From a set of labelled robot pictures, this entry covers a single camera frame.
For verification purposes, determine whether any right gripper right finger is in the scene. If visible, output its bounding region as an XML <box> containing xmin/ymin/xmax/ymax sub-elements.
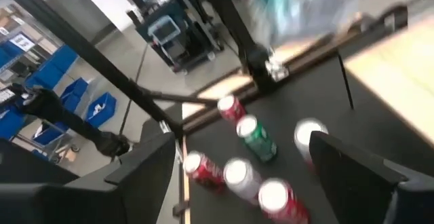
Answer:
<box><xmin>309</xmin><ymin>130</ymin><xmax>434</xmax><ymax>224</ymax></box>

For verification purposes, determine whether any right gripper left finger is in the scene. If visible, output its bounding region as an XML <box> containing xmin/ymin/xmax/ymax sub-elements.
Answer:
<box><xmin>0</xmin><ymin>132</ymin><xmax>178</xmax><ymax>224</ymax></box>

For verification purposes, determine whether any green Sprite can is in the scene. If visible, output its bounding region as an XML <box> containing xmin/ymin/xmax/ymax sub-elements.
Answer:
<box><xmin>236</xmin><ymin>114</ymin><xmax>279</xmax><ymax>164</ymax></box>

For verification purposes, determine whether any wooden shelf board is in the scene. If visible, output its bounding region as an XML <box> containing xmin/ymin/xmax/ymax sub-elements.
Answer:
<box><xmin>340</xmin><ymin>15</ymin><xmax>434</xmax><ymax>147</ymax></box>

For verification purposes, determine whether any blue storage bin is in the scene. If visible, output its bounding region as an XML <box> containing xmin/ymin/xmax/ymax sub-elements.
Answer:
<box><xmin>23</xmin><ymin>43</ymin><xmax>81</xmax><ymax>91</ymax></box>
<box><xmin>60</xmin><ymin>77</ymin><xmax>90</xmax><ymax>113</ymax></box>
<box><xmin>0</xmin><ymin>105</ymin><xmax>26</xmax><ymax>140</ymax></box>
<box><xmin>32</xmin><ymin>121</ymin><xmax>71</xmax><ymax>147</ymax></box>

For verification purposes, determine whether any red Coca-Cola can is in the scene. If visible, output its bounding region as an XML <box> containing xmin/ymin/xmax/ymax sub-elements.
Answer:
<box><xmin>182</xmin><ymin>151</ymin><xmax>226</xmax><ymax>193</ymax></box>
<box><xmin>216</xmin><ymin>94</ymin><xmax>248</xmax><ymax>125</ymax></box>
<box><xmin>257</xmin><ymin>178</ymin><xmax>310</xmax><ymax>224</ymax></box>

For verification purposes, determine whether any blue bin with white scraps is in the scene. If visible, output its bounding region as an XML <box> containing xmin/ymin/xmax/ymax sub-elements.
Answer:
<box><xmin>84</xmin><ymin>91</ymin><xmax>118</xmax><ymax>129</ymax></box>

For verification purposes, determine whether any white sign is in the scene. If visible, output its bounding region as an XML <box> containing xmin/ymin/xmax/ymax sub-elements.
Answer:
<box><xmin>9</xmin><ymin>32</ymin><xmax>37</xmax><ymax>52</ymax></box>

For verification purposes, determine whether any dark equipment cart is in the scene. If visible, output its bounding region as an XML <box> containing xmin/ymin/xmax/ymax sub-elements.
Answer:
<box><xmin>127</xmin><ymin>0</ymin><xmax>226</xmax><ymax>74</ymax></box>

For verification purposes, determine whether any light-blue framed screen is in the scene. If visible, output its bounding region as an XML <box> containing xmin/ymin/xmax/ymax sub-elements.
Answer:
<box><xmin>147</xmin><ymin>15</ymin><xmax>182</xmax><ymax>45</ymax></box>

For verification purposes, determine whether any silver corner bracket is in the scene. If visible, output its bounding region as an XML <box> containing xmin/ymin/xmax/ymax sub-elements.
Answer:
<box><xmin>158</xmin><ymin>119</ymin><xmax>177</xmax><ymax>140</ymax></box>

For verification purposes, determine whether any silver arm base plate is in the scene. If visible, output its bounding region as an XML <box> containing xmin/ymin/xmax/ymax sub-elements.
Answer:
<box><xmin>266</xmin><ymin>59</ymin><xmax>290</xmax><ymax>83</ymax></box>

